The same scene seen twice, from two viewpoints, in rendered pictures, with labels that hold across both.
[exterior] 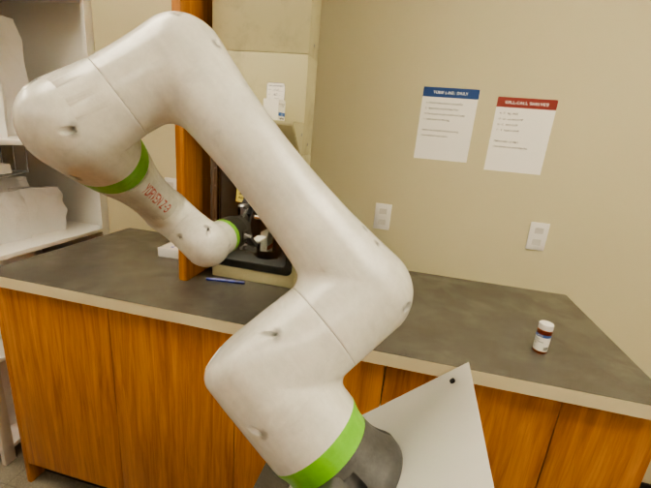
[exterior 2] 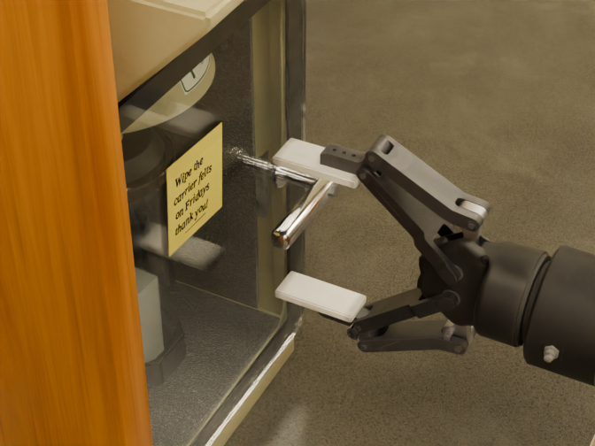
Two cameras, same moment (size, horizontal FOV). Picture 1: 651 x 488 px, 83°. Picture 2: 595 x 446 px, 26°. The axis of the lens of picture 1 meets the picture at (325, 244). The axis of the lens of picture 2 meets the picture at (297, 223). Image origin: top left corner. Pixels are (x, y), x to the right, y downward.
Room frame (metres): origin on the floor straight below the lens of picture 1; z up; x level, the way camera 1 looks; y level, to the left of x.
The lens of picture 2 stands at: (0.98, 0.99, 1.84)
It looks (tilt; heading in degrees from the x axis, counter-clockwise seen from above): 39 degrees down; 286
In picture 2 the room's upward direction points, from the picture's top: straight up
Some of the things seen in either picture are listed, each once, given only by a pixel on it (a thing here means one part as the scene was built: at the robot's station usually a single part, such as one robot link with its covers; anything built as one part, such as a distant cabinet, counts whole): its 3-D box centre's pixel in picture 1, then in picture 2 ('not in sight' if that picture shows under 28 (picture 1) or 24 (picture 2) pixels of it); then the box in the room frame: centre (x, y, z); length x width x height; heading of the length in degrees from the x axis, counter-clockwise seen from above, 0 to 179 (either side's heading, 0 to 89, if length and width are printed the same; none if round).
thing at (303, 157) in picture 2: not in sight; (322, 162); (1.17, 0.22, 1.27); 0.07 x 0.03 x 0.01; 169
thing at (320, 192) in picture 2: not in sight; (288, 203); (1.21, 0.19, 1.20); 0.10 x 0.05 x 0.03; 78
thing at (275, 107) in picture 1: (274, 109); not in sight; (1.19, 0.19, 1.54); 0.05 x 0.05 x 0.06; 74
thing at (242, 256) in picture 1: (253, 216); (211, 252); (1.25, 0.26, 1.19); 0.30 x 0.01 x 0.40; 78
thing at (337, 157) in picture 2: not in sight; (354, 152); (1.15, 0.23, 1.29); 0.05 x 0.01 x 0.03; 169
